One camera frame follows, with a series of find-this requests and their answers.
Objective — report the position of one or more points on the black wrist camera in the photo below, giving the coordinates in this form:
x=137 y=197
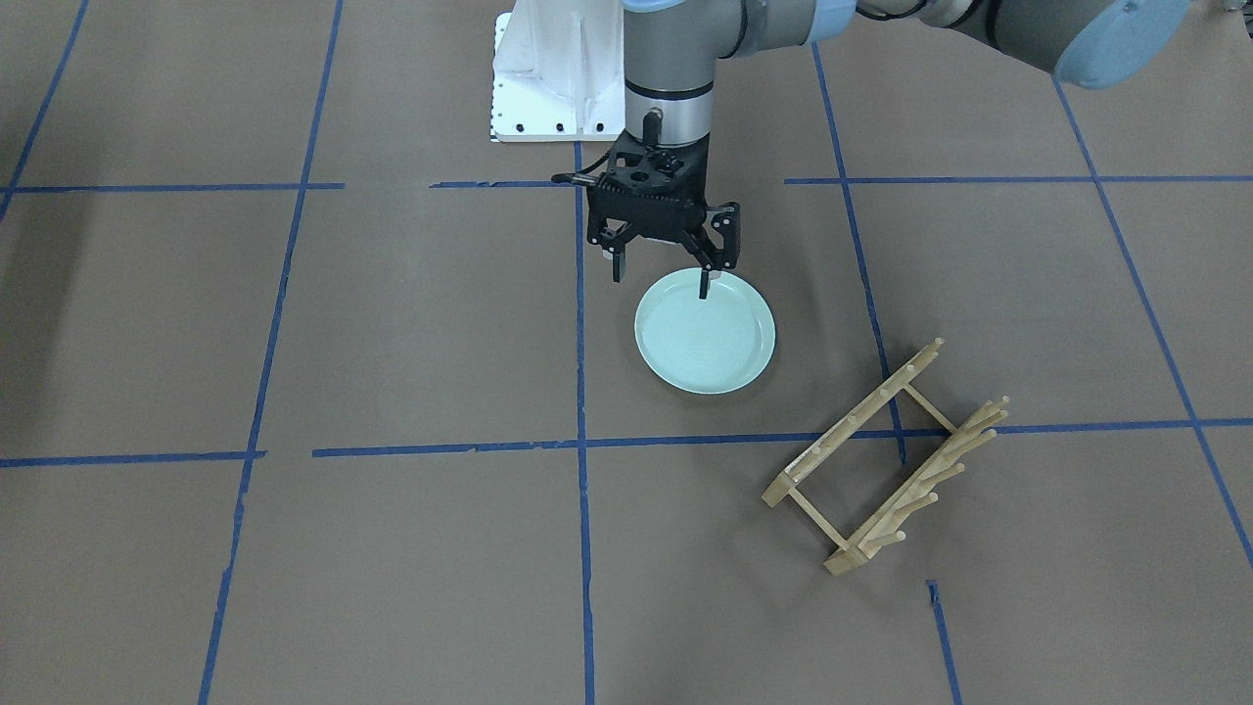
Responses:
x=634 y=167

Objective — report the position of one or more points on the pale green plate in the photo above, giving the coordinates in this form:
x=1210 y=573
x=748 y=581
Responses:
x=708 y=346

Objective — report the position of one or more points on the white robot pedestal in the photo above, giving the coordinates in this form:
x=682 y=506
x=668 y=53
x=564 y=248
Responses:
x=558 y=72

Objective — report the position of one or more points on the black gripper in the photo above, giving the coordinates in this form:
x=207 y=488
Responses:
x=723 y=227

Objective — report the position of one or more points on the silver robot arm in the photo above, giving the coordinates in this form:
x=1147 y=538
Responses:
x=671 y=48

